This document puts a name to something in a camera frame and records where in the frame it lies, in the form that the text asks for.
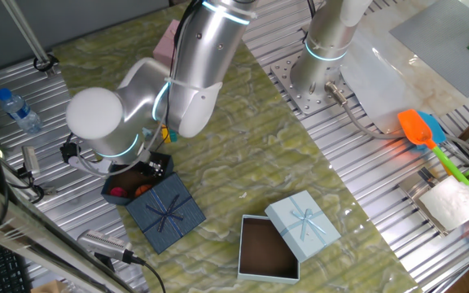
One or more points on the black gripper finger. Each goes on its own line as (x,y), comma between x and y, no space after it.
(160,169)
(152,171)

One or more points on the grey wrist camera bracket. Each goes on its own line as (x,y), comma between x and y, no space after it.
(90,166)

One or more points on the white foam block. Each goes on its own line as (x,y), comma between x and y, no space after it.
(450,203)

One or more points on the silver robot mounting plate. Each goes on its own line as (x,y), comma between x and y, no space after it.
(299,97)

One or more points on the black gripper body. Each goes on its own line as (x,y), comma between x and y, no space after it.
(147,162)

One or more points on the yellow teal clear brick stack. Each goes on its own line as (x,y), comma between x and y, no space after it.
(171,135)

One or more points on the pink translucent plastic toy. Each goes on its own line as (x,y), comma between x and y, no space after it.
(118,192)

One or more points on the pink ribboned gift box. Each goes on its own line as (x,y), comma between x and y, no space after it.
(165,46)

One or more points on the aluminium frame rail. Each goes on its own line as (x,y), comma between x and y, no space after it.
(23,236)

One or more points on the grey metal stand pole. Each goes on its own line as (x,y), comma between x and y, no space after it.
(29,36)

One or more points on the orange toy basketball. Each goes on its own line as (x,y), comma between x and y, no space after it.
(143,190)

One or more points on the light blue gift box base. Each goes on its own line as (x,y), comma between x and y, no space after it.
(267,252)

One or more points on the grey studded baseplate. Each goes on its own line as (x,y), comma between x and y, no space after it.
(434,40)

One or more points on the blue toy shovel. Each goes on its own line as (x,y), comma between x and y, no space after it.
(436,128)

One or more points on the clear plastic water bottle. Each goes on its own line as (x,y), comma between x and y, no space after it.
(20,112)

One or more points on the light blue ribboned box lid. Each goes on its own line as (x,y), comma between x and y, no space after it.
(303,226)

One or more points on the dark blue gift box base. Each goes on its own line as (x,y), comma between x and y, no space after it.
(110,199)

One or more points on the dark blue ribboned box lid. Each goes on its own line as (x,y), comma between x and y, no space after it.
(165,213)

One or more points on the green marble pattern mat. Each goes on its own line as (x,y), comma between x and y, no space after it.
(259,142)

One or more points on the silver metal tray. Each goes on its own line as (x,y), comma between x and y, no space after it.
(411,187)

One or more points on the silver ribbed camera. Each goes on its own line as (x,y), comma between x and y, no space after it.
(104,244)

